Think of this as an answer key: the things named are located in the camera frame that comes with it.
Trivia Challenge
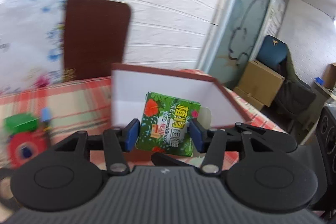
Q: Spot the small blue tube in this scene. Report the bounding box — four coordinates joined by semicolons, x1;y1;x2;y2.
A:
41;107;52;132

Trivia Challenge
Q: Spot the green floral carton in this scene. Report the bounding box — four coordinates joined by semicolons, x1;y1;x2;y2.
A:
135;91;213;158

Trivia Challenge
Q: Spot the red tape roll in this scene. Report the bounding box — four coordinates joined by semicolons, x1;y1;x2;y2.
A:
7;130;52;169

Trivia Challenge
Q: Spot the whiteboard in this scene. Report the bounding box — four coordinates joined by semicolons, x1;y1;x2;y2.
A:
252;0;289;62

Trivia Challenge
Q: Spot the large cardboard carton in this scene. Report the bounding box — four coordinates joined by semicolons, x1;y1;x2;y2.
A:
238;60;285;107

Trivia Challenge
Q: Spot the blue chair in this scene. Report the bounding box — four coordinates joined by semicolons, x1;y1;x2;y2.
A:
257;35;288;71

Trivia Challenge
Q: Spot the small cardboard carton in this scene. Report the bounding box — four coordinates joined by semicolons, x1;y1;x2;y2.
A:
323;63;336;89

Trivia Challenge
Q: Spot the white floral cloth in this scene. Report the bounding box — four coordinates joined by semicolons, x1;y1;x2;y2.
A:
0;0;68;96

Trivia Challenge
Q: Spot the flat cardboard carton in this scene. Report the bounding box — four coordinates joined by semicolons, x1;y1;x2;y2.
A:
233;86;265;111

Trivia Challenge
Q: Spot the black speaker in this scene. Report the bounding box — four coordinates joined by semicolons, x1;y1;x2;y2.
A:
297;106;336;215

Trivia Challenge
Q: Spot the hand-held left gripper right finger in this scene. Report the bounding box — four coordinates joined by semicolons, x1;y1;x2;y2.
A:
188;119;299;176

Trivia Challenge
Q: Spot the brown cardboard box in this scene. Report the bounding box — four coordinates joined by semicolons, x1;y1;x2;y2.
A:
110;63;255;165

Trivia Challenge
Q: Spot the red plaid blanket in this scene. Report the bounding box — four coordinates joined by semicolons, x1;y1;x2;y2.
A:
0;69;287;169

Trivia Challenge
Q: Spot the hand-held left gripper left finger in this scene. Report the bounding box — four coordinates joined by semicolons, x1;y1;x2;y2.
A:
52;118;140;176

